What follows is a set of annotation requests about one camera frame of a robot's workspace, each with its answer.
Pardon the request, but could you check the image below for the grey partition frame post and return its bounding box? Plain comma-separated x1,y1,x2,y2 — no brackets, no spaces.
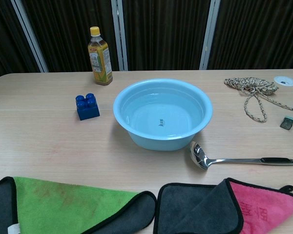
111,0,129,72
11,0,49,73
199,0,221,71

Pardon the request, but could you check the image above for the yellow-capped tea bottle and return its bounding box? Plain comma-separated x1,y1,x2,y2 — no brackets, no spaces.
87,26,113,86

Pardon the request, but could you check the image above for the steel ladle black handle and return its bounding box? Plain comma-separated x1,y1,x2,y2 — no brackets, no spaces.
189,140,293,170

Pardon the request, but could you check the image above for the green and grey cloth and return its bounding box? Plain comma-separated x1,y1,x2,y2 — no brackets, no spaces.
0,176,158,234

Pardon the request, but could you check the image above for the white table cable grommet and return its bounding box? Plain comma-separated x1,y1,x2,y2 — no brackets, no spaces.
273,76,293,86

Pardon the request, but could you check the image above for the coiled braided rope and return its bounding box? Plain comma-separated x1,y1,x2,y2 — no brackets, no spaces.
224,77,293,123

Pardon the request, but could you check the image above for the blue toy building block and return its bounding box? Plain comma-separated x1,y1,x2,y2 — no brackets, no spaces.
75,93,101,121

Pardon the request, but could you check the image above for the pink and grey cloth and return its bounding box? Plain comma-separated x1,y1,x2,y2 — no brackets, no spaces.
153,177,293,234

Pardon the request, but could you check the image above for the light blue plastic basin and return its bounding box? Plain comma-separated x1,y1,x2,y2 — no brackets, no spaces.
113,78,213,151

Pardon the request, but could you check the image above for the small green black gadget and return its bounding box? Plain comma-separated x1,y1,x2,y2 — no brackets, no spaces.
280,117,293,130

